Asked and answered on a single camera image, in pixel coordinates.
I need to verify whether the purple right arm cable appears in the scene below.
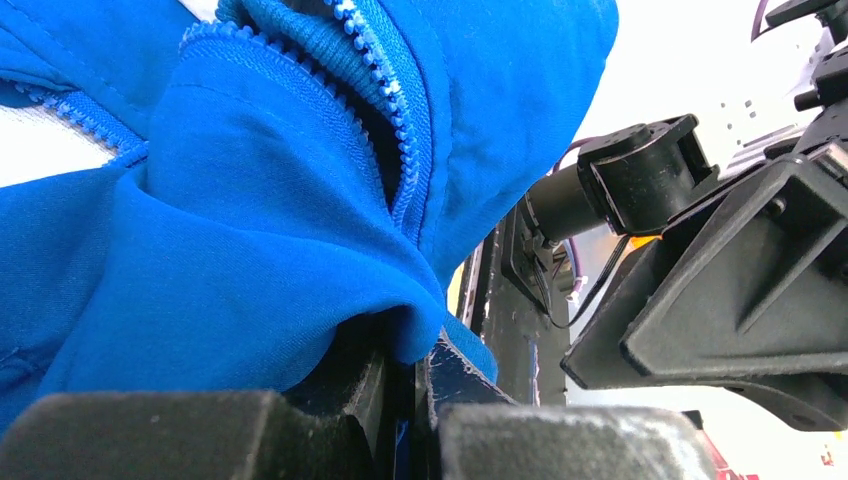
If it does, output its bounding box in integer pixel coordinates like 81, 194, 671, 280
553, 135, 598, 299

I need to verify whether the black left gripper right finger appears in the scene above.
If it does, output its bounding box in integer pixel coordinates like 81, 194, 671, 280
413, 337, 716, 479

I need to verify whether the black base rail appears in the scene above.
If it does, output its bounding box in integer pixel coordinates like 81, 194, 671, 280
448, 222, 570, 406

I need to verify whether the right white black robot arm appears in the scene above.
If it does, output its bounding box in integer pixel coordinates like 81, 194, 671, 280
504, 1, 847, 431

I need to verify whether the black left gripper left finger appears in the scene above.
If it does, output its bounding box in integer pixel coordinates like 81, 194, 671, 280
1, 320, 391, 479

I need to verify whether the blue white red jacket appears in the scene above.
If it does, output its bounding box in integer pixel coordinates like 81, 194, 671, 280
1, 1, 619, 428

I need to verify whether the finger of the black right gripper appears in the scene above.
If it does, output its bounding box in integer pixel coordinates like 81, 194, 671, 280
561, 155, 847, 431

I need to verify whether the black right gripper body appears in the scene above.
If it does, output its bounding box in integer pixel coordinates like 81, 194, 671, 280
720, 1, 847, 180

